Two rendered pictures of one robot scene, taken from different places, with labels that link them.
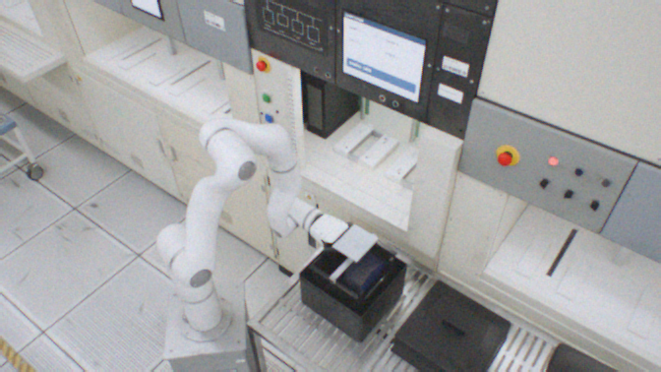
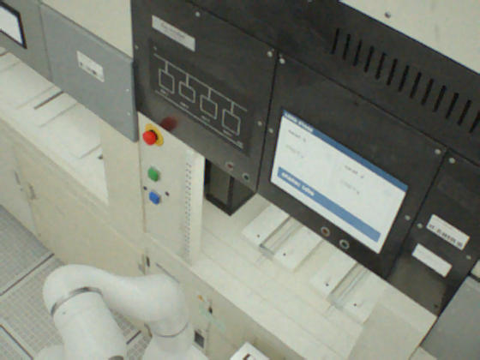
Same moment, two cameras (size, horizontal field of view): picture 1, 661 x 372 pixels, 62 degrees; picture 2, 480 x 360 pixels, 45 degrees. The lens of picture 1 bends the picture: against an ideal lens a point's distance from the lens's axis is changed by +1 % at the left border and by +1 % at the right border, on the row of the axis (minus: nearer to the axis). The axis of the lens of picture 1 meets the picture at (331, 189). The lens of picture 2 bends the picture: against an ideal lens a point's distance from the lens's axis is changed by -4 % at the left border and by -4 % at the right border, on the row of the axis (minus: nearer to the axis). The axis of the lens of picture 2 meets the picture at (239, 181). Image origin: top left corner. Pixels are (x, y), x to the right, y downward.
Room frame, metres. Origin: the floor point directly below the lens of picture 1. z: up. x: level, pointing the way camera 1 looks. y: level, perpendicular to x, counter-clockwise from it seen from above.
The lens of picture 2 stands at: (0.66, 0.07, 2.46)
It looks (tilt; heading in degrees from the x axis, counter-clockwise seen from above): 49 degrees down; 357
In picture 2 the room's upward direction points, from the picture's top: 7 degrees clockwise
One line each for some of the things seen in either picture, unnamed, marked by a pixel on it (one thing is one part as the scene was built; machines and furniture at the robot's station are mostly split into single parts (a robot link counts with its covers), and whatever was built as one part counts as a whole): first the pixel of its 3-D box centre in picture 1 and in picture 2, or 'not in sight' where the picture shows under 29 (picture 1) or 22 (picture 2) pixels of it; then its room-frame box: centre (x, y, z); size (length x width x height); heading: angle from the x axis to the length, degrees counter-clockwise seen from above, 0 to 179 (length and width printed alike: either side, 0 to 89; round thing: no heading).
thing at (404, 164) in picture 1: (419, 169); (353, 280); (1.66, -0.37, 0.89); 0.22 x 0.21 x 0.04; 143
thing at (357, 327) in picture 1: (352, 282); not in sight; (1.12, -0.07, 0.85); 0.28 x 0.28 x 0.17; 51
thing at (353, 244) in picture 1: (353, 270); not in sight; (1.12, -0.07, 0.93); 0.24 x 0.20 x 0.32; 141
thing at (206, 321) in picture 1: (201, 303); not in sight; (1.04, 0.46, 0.85); 0.19 x 0.19 x 0.18
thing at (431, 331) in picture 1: (451, 334); not in sight; (0.93, -0.40, 0.83); 0.29 x 0.29 x 0.13; 51
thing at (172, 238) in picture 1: (185, 261); not in sight; (1.07, 0.48, 1.07); 0.19 x 0.12 x 0.24; 36
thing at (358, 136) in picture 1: (366, 145); (285, 232); (1.82, -0.15, 0.89); 0.22 x 0.21 x 0.04; 143
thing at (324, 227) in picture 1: (328, 229); not in sight; (1.19, 0.02, 1.06); 0.11 x 0.10 x 0.07; 51
